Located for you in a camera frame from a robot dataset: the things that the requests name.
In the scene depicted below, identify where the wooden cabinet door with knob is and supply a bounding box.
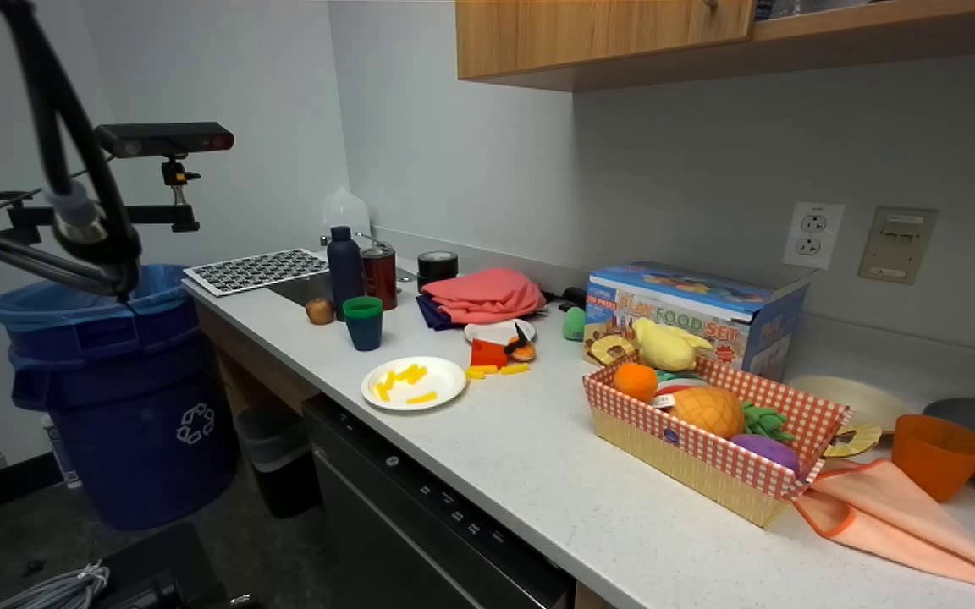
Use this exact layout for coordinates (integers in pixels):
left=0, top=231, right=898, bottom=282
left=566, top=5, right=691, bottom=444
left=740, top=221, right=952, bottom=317
left=454, top=0, right=758, bottom=85

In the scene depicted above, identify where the coral red cloth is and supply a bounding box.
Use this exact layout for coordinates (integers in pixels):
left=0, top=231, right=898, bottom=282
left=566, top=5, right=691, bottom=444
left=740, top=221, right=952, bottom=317
left=415, top=264, right=547, bottom=329

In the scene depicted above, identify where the red toy fries carton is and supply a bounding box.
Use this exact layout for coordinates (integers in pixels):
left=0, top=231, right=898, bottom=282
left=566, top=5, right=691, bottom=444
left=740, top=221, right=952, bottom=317
left=467, top=337, right=515, bottom=372

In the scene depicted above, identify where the dark blue cloth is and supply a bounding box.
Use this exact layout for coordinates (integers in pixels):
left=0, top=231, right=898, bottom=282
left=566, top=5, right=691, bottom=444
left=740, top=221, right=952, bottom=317
left=411, top=290, right=467, bottom=336

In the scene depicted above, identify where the black cup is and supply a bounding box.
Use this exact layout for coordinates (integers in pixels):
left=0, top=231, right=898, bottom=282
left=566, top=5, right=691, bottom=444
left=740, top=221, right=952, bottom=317
left=413, top=248, right=463, bottom=290

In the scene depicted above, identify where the black flat device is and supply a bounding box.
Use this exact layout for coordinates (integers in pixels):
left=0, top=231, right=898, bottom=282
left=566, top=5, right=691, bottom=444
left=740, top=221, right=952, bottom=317
left=539, top=285, right=589, bottom=315

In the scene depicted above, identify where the green round sponge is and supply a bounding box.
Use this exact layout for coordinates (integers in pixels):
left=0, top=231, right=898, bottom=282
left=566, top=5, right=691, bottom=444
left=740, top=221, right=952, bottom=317
left=559, top=304, right=591, bottom=346

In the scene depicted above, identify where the dark red cup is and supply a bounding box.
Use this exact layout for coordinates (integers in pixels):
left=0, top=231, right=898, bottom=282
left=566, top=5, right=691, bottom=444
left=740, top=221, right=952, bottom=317
left=359, top=240, right=402, bottom=315

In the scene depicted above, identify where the green plastic cup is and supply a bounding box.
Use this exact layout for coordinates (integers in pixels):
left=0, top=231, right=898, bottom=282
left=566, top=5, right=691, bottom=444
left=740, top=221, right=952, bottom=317
left=339, top=290, right=390, bottom=329

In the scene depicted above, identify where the blue plastic cup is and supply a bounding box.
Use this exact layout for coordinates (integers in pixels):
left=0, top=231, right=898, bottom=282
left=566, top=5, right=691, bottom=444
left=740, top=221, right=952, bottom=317
left=345, top=315, right=386, bottom=354

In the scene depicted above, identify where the brown toy bread slice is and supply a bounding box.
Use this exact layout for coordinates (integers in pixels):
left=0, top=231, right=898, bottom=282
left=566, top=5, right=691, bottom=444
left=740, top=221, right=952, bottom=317
left=583, top=329, right=639, bottom=372

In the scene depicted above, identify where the dark blue bottle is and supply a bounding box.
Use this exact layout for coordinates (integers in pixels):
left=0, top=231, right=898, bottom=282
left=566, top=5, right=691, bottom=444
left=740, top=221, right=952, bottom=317
left=324, top=222, right=368, bottom=315

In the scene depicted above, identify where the small orange toy fruit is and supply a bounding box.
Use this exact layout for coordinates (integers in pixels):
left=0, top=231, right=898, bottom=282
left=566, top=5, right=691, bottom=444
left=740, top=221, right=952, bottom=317
left=608, top=357, right=664, bottom=407

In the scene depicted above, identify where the clear soap bottle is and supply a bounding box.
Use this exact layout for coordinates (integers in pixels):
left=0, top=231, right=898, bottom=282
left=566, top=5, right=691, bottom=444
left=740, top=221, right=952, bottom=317
left=319, top=184, right=378, bottom=248

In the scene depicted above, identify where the yellow toy banana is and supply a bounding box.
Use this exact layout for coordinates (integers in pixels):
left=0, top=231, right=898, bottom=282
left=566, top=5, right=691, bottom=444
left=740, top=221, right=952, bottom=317
left=629, top=315, right=718, bottom=376

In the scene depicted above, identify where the white red toy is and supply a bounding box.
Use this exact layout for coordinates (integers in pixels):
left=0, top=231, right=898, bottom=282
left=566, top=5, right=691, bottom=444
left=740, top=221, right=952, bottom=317
left=651, top=379, right=693, bottom=412

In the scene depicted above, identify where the blue toy food box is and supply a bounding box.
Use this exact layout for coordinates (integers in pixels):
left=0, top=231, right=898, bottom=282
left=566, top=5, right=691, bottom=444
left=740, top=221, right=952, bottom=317
left=583, top=259, right=810, bottom=387

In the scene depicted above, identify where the white grid sink rack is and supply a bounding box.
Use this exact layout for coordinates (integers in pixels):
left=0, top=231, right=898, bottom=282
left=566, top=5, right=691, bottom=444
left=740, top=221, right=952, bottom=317
left=178, top=243, right=335, bottom=301

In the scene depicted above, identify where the large orange toy fruit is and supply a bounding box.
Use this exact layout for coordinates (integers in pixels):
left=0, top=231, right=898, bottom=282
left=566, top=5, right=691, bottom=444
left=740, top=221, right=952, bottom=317
left=669, top=382, right=747, bottom=444

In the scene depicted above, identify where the small grey waste bin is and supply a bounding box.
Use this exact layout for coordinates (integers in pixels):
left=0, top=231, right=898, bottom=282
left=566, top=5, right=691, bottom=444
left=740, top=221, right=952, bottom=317
left=235, top=399, right=324, bottom=521

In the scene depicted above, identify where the wooden tray of toy food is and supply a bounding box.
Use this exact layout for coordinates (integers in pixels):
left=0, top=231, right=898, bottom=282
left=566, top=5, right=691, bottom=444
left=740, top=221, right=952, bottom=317
left=579, top=354, right=853, bottom=530

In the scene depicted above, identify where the green toy vegetable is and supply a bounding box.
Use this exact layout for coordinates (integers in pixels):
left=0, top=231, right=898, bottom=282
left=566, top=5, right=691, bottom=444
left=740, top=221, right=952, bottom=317
left=740, top=399, right=797, bottom=447

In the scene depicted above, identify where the purple toy vegetable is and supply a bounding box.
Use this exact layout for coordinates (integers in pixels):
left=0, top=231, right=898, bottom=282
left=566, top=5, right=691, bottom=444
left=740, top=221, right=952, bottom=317
left=727, top=428, right=805, bottom=478

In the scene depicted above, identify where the cream plate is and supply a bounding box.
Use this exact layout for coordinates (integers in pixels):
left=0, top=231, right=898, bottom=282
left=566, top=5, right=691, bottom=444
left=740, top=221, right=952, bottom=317
left=783, top=372, right=913, bottom=440

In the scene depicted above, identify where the blue recycling bin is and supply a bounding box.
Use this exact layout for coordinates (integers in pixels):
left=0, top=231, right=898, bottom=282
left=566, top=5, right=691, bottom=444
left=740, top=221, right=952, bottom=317
left=0, top=259, right=246, bottom=533

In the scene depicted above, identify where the yellow toy fruit slice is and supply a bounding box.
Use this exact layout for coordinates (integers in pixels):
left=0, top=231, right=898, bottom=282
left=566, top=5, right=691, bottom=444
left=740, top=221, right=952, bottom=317
left=819, top=419, right=888, bottom=462

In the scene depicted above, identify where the black perforated table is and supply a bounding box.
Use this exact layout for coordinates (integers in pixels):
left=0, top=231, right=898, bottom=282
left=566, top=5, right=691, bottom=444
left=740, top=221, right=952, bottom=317
left=87, top=521, right=244, bottom=609

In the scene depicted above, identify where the peach cloth napkin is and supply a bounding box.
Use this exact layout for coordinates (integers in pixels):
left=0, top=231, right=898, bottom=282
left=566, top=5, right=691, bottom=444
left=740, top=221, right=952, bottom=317
left=788, top=454, right=975, bottom=595

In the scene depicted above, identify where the orange plastic cup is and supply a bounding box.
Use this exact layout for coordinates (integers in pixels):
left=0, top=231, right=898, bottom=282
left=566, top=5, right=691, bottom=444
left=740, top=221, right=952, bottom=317
left=888, top=409, right=975, bottom=503

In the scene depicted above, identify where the white wall outlet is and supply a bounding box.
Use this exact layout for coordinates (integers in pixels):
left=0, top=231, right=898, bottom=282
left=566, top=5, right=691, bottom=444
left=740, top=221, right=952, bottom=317
left=778, top=198, right=851, bottom=273

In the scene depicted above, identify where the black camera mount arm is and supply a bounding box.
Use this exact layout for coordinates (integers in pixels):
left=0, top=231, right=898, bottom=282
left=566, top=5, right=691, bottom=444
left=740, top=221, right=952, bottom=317
left=0, top=155, right=202, bottom=277

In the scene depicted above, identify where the black stereo camera bar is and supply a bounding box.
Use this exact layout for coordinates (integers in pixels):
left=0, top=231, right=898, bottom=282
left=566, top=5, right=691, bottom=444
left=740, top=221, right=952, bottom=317
left=87, top=118, right=238, bottom=163

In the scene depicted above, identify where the wooden wall cabinet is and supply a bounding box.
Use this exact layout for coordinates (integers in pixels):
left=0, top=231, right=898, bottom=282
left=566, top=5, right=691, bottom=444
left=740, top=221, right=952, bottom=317
left=454, top=0, right=975, bottom=96

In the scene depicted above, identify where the grey rope bundle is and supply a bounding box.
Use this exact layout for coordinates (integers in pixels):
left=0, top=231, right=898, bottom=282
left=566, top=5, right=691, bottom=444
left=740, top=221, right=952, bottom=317
left=0, top=561, right=116, bottom=609

